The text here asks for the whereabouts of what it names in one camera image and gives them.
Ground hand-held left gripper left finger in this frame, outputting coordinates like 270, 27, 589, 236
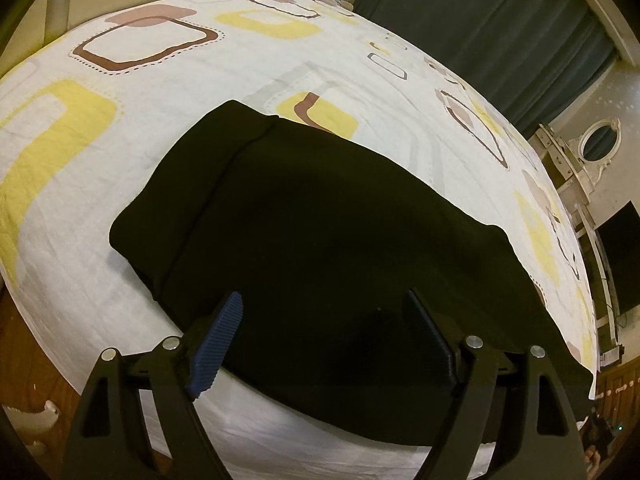
60, 290, 246, 480

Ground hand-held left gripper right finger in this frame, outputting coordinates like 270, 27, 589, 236
404, 287, 588, 480

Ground black pants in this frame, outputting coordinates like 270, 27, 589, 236
109, 99, 601, 448

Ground white slipper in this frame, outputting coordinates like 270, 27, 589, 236
0, 400, 63, 456

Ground patterned white bed sheet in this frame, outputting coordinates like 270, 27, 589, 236
0, 0, 601, 480

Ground black television screen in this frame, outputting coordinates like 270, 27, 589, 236
595, 199, 640, 311

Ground white dressing table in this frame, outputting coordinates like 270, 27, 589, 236
531, 125, 601, 203

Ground white oval vanity mirror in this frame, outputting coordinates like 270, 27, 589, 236
572, 118, 625, 173

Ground teal curtain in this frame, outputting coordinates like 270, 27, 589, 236
352, 0, 618, 138

